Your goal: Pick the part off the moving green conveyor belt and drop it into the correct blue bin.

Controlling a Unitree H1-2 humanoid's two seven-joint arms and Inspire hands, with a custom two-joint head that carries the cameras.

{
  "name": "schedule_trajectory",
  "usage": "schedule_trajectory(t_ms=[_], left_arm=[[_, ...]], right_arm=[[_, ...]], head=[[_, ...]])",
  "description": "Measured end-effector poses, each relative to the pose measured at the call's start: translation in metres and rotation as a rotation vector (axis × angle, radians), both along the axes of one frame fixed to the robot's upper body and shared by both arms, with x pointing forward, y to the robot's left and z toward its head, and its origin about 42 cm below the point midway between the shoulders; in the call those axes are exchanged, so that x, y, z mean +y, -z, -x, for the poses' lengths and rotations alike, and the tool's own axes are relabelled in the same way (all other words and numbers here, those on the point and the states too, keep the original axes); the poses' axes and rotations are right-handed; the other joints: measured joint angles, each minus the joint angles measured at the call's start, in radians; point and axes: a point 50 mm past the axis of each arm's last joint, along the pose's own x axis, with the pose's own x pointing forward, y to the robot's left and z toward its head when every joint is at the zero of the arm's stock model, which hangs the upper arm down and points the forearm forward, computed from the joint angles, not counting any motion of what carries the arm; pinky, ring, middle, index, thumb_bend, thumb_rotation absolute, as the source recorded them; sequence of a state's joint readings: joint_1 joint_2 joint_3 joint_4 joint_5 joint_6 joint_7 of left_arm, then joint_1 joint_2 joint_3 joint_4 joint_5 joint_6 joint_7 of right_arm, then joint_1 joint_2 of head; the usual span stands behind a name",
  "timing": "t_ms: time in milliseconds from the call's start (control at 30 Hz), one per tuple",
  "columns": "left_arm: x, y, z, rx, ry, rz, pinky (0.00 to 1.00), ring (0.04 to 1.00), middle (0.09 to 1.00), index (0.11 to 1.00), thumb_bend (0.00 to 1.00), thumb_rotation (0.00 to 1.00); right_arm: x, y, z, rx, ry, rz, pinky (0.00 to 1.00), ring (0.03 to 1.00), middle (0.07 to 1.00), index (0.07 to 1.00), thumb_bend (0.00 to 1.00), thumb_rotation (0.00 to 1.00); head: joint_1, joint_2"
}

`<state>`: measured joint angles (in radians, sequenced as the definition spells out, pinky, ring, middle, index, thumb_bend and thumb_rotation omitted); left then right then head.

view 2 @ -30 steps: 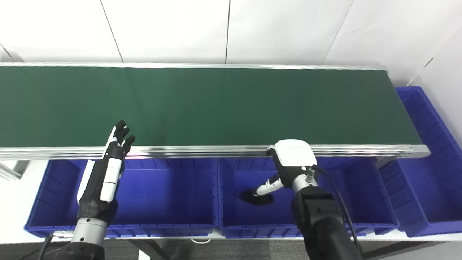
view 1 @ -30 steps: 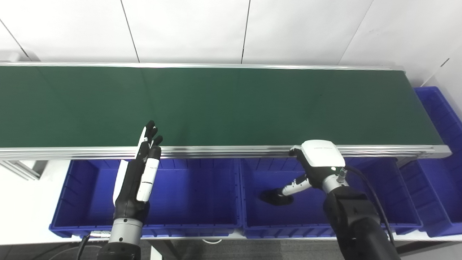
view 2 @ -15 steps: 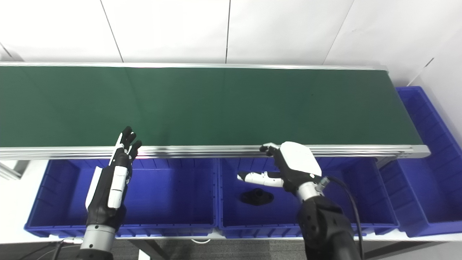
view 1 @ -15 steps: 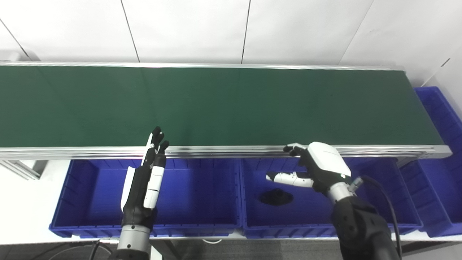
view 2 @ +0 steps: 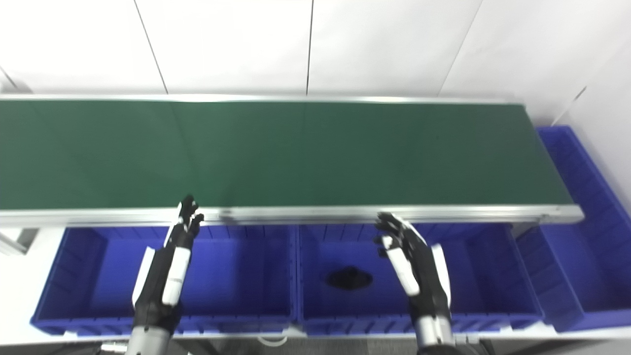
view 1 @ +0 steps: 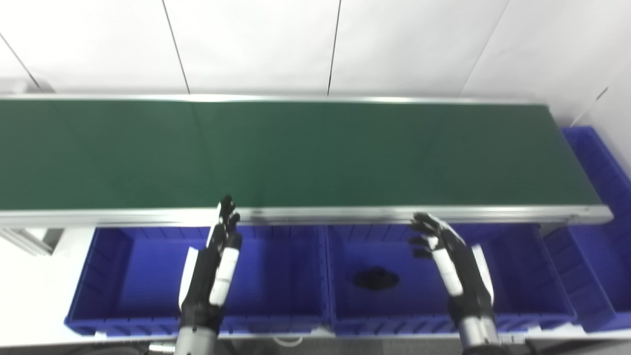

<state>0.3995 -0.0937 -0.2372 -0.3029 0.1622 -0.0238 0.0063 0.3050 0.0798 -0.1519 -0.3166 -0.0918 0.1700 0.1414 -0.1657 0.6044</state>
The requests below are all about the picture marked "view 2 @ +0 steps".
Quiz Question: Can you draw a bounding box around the aluminium conveyor support leg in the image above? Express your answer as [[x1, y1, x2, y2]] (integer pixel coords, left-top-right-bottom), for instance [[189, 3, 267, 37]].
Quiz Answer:
[[0, 227, 40, 256]]

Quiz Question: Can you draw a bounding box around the green conveyor belt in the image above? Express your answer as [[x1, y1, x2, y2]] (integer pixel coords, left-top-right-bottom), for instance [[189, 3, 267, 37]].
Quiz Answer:
[[0, 94, 585, 229]]

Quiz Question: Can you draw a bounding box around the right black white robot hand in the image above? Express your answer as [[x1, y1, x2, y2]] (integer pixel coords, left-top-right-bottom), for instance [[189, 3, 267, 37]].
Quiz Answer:
[[373, 212, 452, 324]]

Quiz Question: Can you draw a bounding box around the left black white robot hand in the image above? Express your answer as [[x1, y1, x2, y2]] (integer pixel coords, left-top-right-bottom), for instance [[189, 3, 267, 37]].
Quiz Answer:
[[132, 195, 205, 332]]

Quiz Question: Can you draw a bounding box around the blue plastic bin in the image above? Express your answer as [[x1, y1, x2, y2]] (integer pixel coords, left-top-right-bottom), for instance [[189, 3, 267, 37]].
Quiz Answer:
[[297, 222, 544, 337], [30, 224, 299, 337], [515, 125, 631, 332]]

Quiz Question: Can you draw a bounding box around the black flanged machine part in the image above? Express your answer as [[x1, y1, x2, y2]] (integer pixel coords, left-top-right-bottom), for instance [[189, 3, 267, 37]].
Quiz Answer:
[[326, 266, 374, 291]]

